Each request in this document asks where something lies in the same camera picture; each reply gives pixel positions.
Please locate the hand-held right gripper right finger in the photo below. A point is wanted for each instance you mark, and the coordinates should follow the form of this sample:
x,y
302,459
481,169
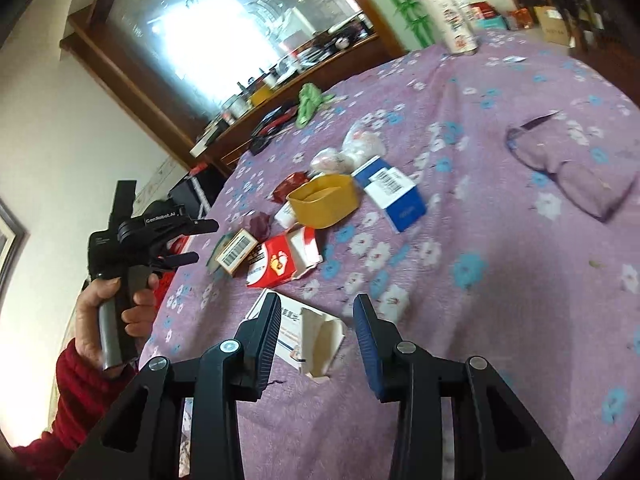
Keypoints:
x,y
365,350

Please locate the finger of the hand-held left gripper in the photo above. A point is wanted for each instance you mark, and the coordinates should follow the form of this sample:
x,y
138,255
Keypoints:
x,y
200,226
180,260

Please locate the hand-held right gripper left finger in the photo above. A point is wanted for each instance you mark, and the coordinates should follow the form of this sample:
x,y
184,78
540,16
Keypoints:
x,y
267,347

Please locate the small barcode box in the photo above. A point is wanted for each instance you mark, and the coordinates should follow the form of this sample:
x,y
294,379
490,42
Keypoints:
x,y
235,252

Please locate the white carton box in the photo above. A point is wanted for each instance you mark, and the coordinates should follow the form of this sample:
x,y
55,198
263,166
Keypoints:
x,y
320,340

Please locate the white plastic bottle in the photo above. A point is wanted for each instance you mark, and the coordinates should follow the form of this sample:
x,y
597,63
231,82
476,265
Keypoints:
x,y
286,216

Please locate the person's left forearm red sleeve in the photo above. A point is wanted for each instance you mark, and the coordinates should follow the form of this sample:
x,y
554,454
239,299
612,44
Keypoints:
x,y
75,400

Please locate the person's left hand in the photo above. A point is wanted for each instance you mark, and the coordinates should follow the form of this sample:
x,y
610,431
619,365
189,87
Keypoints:
x,y
89,320

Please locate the black sofa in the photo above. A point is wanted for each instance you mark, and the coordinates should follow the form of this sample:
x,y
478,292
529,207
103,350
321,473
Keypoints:
x,y
197,192

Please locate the dark red wrapper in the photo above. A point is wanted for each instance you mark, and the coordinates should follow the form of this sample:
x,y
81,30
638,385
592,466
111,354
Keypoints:
x,y
260,225

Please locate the red and white paper box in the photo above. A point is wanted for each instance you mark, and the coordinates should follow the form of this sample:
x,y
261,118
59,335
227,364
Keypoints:
x,y
282,260

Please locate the red foil wrapper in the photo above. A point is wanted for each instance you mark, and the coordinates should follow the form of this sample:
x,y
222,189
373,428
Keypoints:
x,y
290,185

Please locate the small black case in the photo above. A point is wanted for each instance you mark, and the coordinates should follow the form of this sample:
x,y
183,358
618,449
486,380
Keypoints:
x,y
260,146

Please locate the metal pot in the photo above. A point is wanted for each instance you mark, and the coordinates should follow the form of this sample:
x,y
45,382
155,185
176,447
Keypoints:
x,y
235,106

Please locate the yellow plastic bowl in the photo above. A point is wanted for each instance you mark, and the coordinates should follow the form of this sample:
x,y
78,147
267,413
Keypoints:
x,y
325,205

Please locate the purple floral tablecloth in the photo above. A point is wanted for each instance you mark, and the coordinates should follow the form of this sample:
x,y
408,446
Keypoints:
x,y
475,270

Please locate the yellow container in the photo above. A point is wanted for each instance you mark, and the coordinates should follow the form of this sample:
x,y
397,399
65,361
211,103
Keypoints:
x,y
261,95

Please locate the blue and white box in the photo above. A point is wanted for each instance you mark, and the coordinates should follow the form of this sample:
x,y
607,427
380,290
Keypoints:
x,y
395,195

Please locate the green cloth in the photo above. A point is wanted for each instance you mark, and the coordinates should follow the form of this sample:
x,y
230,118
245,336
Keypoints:
x,y
307,102

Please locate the wooden framed window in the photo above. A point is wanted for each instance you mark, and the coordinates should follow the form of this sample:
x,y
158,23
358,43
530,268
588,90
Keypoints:
x,y
200,35

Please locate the thin-framed eyeglasses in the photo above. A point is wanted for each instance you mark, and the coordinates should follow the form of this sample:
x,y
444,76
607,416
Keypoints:
x,y
575,175

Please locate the white floral lidded cup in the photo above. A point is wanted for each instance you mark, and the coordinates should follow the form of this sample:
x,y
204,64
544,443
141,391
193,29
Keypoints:
x,y
442,15

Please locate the small white printed can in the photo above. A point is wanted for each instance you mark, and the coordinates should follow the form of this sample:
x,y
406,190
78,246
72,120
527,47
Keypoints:
x,y
465,7

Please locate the teal box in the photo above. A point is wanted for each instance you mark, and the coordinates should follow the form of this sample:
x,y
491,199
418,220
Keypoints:
x,y
490,23

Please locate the red packet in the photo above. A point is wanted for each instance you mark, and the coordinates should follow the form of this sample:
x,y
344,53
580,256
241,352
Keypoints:
x,y
482,10

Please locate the cardboard box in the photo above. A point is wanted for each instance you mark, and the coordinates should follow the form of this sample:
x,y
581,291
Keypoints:
x,y
552,25

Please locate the dark wooden cabinet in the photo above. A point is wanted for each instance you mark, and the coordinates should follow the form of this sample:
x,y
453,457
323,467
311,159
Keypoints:
x,y
607,20

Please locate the picture frame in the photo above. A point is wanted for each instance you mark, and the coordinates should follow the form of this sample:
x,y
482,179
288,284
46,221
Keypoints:
x,y
11,245

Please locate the green bamboo wall sticker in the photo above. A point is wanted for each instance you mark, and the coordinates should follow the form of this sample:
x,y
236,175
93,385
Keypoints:
x,y
407,0

